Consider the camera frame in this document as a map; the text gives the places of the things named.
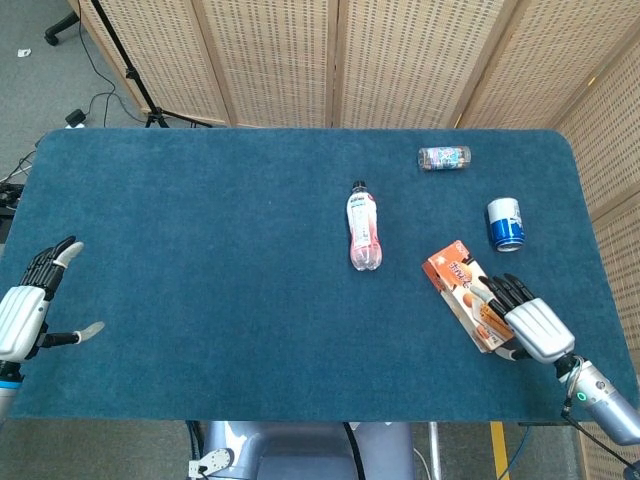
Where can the black office chair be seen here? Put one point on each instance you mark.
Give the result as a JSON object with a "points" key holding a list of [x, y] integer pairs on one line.
{"points": [[60, 29]]}

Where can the black power adapter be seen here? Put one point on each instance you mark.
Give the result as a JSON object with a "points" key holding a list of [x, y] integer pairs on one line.
{"points": [[75, 118]]}

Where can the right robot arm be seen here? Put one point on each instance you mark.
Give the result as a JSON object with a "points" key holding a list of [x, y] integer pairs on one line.
{"points": [[610, 400]]}

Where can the orange biscuit box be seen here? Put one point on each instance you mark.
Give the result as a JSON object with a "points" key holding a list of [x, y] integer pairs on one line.
{"points": [[460, 280]]}

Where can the blue table mat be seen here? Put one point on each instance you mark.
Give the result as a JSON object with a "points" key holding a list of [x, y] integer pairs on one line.
{"points": [[250, 325]]}

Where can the pink drink bottle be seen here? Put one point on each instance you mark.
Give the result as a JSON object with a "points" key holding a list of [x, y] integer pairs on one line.
{"points": [[363, 230]]}

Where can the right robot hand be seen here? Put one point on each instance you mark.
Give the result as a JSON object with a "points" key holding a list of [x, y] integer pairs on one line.
{"points": [[542, 330]]}

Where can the blue and white can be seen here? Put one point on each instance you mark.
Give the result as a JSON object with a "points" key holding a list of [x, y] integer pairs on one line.
{"points": [[506, 225]]}

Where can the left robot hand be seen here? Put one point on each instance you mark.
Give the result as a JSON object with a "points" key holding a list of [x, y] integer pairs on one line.
{"points": [[20, 320]]}

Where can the metal table leg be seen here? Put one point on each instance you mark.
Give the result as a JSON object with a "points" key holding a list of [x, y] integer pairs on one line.
{"points": [[434, 450]]}

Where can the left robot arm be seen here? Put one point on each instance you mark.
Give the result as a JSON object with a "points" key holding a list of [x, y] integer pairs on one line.
{"points": [[6, 390]]}

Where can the white paper scrap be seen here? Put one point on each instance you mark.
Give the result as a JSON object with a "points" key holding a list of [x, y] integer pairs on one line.
{"points": [[24, 53]]}

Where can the woven folding screen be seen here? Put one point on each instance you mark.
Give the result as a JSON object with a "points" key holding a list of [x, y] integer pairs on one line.
{"points": [[275, 60]]}

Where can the clear plastic snack jar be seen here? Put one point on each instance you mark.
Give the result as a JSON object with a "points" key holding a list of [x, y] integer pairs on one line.
{"points": [[444, 159]]}

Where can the black floor device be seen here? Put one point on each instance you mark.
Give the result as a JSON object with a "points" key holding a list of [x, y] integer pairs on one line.
{"points": [[10, 197]]}

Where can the grey robot torso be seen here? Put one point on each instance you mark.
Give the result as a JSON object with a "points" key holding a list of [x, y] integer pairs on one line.
{"points": [[300, 450]]}

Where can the black tripod stand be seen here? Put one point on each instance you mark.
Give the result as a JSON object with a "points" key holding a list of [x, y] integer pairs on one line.
{"points": [[131, 75]]}

